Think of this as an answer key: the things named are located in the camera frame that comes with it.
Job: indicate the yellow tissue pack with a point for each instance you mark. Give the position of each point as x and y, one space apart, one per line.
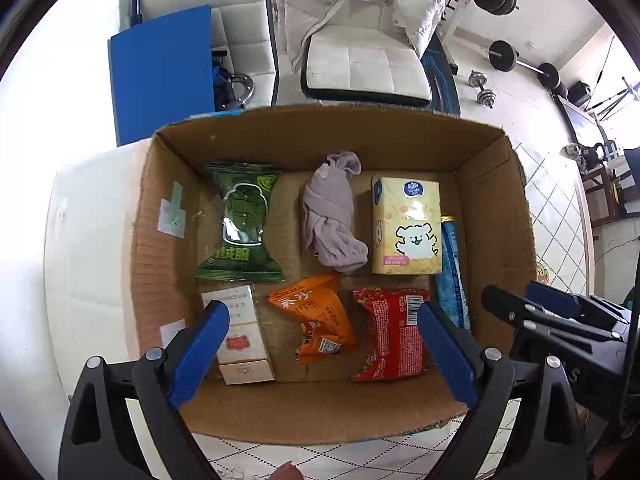
407 225

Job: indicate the small white box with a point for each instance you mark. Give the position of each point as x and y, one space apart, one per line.
250 372
245 320

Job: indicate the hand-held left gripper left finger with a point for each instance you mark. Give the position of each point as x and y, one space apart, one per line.
200 352

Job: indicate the white puffer jacket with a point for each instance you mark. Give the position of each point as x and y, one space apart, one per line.
320 0

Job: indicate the dark wooden chair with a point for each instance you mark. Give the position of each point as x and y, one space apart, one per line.
600 200

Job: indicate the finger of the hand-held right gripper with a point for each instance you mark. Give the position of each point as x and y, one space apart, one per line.
552 297
505 305

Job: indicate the black speaker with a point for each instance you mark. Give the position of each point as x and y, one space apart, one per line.
579 93

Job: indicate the chrome dumbbell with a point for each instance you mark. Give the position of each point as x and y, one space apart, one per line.
486 98
477 79

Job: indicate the blue board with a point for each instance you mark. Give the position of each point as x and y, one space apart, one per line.
160 75

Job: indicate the red snack packet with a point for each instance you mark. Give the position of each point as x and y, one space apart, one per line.
390 330

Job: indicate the orange snack packet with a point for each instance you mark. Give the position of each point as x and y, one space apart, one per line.
312 320

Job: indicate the white weight rack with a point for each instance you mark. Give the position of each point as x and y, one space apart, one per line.
457 5

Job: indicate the black tripod stand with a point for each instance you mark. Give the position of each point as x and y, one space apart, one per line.
615 97

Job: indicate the green snack packet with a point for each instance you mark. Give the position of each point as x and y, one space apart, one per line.
240 220

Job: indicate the white padded chair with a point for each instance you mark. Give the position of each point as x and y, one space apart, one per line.
240 30
360 65

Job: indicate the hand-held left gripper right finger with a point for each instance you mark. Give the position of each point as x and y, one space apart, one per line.
447 355

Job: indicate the cardboard box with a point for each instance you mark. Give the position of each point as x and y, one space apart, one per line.
300 135

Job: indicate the grey socks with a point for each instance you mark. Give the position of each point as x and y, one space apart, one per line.
327 210

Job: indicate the short barbell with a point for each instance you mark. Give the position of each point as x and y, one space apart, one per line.
502 55

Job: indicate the black blue exercise mat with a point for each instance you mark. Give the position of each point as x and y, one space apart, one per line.
445 85

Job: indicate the long blue packet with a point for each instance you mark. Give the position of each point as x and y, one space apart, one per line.
452 270

